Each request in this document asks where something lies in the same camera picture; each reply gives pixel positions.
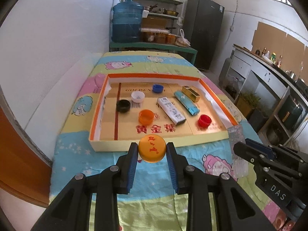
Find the red bottle cap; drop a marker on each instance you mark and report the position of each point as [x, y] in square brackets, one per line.
[204, 121]

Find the orange-rimmed cardboard tray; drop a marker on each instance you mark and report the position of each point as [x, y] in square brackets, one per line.
[114, 131]

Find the dark green refrigerator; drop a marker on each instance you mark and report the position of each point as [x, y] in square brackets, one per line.
[202, 25]

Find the white kitchen cabinet counter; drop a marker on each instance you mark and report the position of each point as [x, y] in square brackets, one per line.
[281, 116]

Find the white bottle cap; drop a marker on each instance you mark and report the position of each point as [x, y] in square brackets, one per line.
[137, 96]

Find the black bottle cap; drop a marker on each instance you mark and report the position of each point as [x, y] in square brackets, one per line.
[123, 106]

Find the potted green plant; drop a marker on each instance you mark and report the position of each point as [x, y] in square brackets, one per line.
[247, 102]

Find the orange bottle cap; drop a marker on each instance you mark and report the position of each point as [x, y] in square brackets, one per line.
[146, 117]

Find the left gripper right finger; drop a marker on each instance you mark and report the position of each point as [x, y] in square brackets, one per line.
[234, 209]

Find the brown cardboard box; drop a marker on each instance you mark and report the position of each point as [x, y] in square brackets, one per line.
[154, 22]

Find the white plastic bag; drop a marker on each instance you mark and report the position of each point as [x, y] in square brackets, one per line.
[182, 41]

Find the orange round cap with print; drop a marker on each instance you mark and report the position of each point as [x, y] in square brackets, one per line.
[152, 148]

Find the green bench table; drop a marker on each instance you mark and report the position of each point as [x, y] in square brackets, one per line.
[192, 53]

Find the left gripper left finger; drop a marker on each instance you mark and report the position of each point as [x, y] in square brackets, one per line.
[70, 210]

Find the orange wooden door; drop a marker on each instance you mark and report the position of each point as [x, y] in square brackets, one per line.
[23, 173]

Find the clear plastic packet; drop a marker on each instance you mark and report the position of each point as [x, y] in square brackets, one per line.
[236, 138]

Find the blue bottle cap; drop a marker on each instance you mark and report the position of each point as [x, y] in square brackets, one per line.
[157, 88]

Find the blue water jug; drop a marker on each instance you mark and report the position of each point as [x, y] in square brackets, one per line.
[126, 22]

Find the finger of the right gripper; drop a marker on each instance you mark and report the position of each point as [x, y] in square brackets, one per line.
[250, 154]
[260, 147]

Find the teal lighter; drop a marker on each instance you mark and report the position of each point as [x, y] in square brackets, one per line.
[187, 102]

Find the gold rectangular box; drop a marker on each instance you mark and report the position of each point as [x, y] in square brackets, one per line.
[190, 93]

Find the white Hello Kitty box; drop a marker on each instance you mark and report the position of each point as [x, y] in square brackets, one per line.
[172, 112]

